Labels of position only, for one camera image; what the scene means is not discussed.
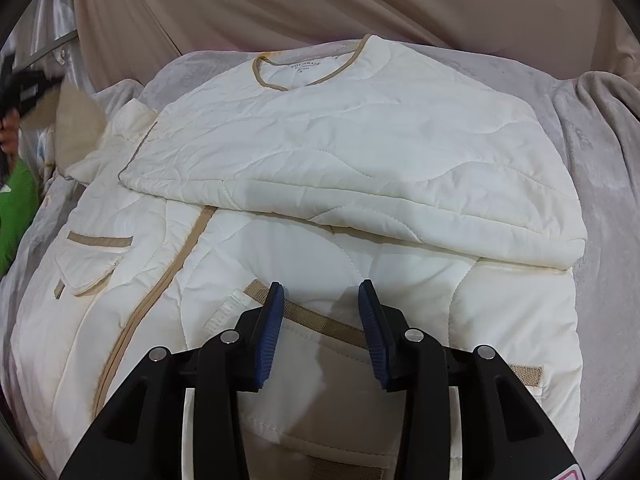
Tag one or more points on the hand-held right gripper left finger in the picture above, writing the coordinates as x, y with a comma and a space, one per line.
266, 340

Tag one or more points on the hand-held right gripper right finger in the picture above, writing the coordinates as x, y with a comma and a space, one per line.
374, 330

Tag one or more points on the white quilted jacket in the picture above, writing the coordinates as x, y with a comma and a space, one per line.
310, 160

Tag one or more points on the person's left hand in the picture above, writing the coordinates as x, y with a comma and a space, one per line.
7, 135

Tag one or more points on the grey metal bar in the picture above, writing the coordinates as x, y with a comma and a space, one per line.
47, 49

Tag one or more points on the silver satin curtain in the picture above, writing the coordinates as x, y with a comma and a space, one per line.
55, 20

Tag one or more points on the grey floral blanket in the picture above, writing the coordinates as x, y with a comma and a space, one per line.
590, 200

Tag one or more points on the beige curtain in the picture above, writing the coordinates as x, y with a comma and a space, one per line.
300, 0

